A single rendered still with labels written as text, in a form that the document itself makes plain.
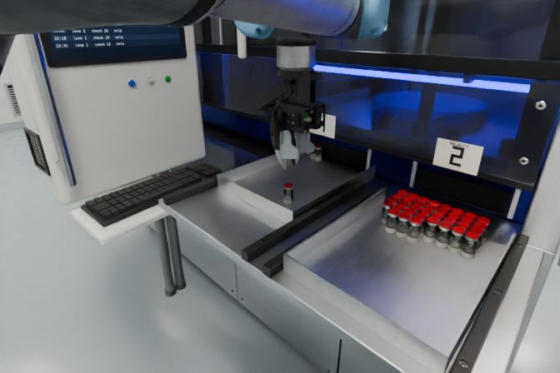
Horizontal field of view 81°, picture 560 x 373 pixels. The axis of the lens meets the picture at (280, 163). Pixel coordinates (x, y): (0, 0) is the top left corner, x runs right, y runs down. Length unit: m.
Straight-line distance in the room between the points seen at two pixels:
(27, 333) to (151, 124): 1.21
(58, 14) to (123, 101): 0.88
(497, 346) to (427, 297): 0.10
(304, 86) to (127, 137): 0.64
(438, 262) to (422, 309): 0.12
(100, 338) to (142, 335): 0.18
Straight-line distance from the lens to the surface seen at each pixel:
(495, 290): 0.61
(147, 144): 1.13
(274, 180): 0.88
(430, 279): 0.61
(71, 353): 1.81
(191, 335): 1.68
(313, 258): 0.60
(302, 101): 0.63
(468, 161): 0.75
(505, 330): 0.58
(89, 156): 1.06
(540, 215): 0.76
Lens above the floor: 1.26
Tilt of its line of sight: 22 degrees down
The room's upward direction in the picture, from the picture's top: straight up
